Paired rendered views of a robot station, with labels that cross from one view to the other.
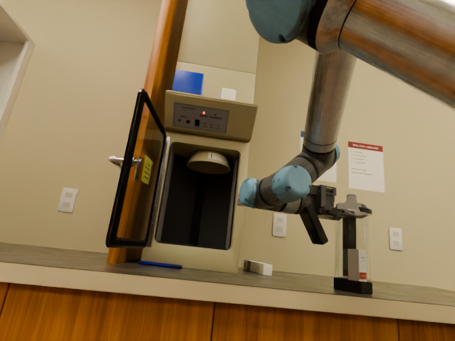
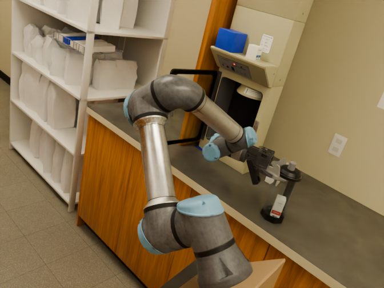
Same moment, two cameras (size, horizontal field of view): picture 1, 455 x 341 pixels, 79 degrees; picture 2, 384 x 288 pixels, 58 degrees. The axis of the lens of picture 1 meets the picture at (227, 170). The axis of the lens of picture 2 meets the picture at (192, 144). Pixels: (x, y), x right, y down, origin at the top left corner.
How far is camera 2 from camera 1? 1.27 m
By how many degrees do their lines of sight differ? 57
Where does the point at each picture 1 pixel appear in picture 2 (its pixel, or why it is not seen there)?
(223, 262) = (236, 164)
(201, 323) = (187, 190)
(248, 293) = (200, 189)
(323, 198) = (257, 160)
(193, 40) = not seen: outside the picture
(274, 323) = not seen: hidden behind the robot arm
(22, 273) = (135, 144)
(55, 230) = not seen: hidden behind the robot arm
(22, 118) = (179, 14)
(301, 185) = (210, 156)
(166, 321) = (176, 183)
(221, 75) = (264, 20)
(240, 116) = (256, 71)
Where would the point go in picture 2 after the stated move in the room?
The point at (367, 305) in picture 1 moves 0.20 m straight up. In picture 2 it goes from (250, 224) to (266, 184)
